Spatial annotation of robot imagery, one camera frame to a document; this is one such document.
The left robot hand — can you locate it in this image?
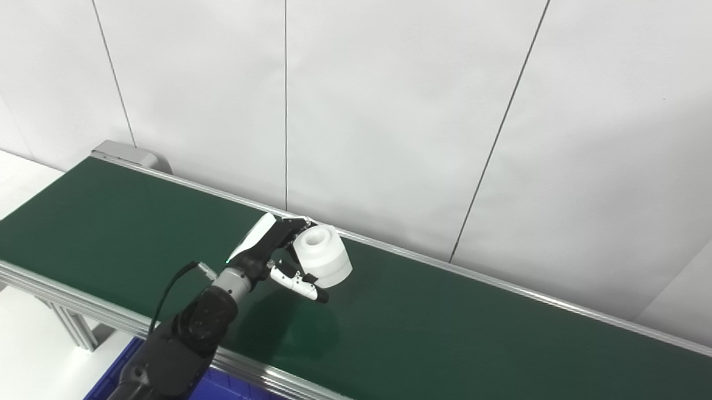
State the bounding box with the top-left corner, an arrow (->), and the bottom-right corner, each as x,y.
224,211 -> 335,304

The white round plastic part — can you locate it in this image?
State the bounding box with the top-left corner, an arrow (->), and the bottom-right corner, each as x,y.
290,222 -> 355,290

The blue plastic bin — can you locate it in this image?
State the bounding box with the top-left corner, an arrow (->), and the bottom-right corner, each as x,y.
80,334 -> 337,400

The grey conveyor motor housing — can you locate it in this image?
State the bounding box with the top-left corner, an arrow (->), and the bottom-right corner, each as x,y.
89,139 -> 173,174

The aluminium conveyor leg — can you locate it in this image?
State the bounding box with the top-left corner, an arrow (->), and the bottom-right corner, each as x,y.
49,303 -> 116,354

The green conveyor belt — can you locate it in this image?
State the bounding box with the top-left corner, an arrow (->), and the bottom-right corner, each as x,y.
0,152 -> 712,400
0,148 -> 712,400

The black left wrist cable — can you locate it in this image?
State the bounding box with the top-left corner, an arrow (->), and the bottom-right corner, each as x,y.
148,258 -> 219,339

